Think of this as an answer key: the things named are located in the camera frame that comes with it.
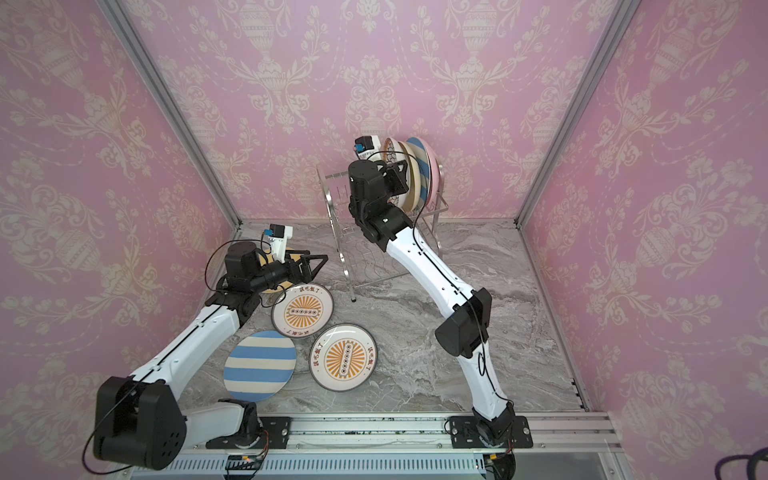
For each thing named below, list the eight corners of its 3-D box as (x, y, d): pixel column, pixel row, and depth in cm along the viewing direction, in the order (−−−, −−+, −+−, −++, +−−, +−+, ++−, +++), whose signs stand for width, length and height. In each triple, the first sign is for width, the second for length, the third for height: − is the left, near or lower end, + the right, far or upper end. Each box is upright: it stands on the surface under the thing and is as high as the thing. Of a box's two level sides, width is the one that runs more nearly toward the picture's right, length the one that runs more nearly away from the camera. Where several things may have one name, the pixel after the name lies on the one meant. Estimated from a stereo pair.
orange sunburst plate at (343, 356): (305, 391, 82) (303, 389, 81) (316, 326, 94) (315, 323, 93) (376, 391, 82) (376, 389, 81) (378, 326, 95) (378, 323, 93)
